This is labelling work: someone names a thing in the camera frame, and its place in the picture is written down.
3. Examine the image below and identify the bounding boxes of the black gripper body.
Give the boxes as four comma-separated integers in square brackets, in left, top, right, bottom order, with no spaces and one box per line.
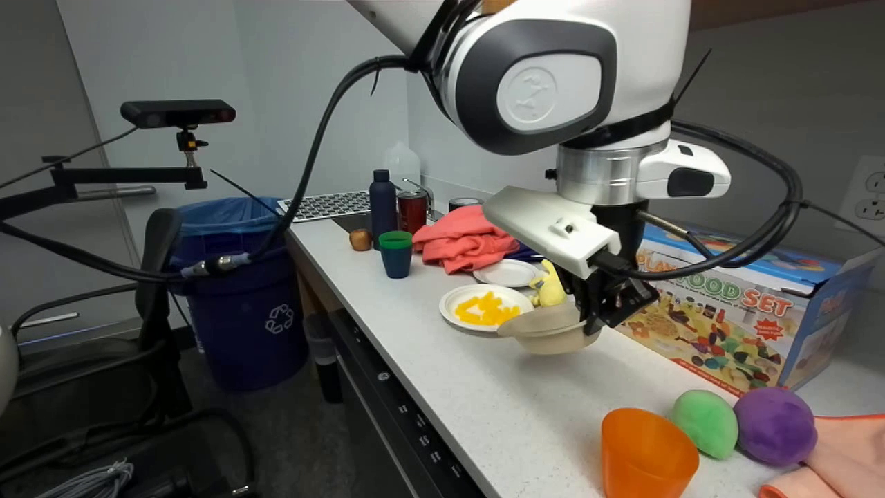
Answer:
[588,203,662,312]

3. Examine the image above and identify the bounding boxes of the white bowl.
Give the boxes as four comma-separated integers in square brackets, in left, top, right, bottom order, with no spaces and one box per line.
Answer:
[496,297,608,359]

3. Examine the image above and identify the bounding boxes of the yellow toy chips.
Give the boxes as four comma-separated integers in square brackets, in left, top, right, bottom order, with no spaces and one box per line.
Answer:
[454,292,526,332]

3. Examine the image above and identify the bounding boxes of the small white plate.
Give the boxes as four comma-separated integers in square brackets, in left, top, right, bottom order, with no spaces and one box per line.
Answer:
[469,258,548,293]

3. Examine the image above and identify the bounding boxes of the large white plate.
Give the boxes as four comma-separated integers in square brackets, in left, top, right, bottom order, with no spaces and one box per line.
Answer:
[436,283,537,336]

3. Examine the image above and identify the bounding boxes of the yellow plush toy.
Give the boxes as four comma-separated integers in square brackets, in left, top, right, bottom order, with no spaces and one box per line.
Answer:
[532,258,570,310]

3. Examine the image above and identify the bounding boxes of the green ball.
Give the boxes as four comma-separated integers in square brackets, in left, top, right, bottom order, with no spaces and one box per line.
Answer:
[669,388,742,462]

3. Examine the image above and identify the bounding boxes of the orange plastic cup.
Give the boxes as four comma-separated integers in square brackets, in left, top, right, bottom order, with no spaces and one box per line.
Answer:
[599,408,702,498]

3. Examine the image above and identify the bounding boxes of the coral pink cloth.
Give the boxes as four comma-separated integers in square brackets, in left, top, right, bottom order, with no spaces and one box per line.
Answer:
[410,203,526,276]

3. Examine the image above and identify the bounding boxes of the toy food set box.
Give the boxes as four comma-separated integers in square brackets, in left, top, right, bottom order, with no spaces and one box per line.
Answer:
[616,221,879,399]

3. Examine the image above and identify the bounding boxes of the purple ball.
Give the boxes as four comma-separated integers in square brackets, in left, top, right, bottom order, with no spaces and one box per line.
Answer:
[732,386,822,471]

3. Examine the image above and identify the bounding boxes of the blue plastic cup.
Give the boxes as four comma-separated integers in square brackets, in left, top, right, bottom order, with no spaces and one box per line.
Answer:
[378,246,416,283]

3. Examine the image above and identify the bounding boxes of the dark red cup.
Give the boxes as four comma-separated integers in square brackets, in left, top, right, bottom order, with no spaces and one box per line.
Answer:
[395,192,431,239]

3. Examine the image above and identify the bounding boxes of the green plastic cup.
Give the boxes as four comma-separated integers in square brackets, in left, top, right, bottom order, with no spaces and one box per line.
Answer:
[377,231,416,254]

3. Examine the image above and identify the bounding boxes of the grey counter cabinet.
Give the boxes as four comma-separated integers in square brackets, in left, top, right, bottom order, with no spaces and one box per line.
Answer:
[288,225,519,498]

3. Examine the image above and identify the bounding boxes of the dark blue bottle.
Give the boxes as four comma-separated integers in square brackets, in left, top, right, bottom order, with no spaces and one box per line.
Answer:
[369,170,402,249]

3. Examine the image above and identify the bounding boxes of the peach orange cloth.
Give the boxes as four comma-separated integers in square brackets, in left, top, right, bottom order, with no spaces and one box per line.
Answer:
[754,412,885,498]

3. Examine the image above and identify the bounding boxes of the grey dish rack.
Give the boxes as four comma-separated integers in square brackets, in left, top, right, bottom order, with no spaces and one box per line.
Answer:
[275,189,377,225]

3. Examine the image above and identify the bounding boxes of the blue recycling bin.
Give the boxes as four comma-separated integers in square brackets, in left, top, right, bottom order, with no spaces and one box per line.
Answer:
[168,198,313,397]

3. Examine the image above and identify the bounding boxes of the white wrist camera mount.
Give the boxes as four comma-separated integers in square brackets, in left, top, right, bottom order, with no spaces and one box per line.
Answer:
[482,185,624,281]

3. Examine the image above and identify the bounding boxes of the white wall outlet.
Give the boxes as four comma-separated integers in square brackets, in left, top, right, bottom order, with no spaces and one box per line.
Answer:
[837,152,885,236]

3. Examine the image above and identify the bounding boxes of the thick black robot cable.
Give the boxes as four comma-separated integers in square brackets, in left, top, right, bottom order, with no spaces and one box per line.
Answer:
[0,50,808,286]

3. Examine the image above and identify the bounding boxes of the black camera bar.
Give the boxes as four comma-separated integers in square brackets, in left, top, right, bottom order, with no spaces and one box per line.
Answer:
[118,97,239,130]

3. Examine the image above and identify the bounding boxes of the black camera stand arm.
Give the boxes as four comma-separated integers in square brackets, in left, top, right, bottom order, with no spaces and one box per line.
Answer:
[0,124,211,221]

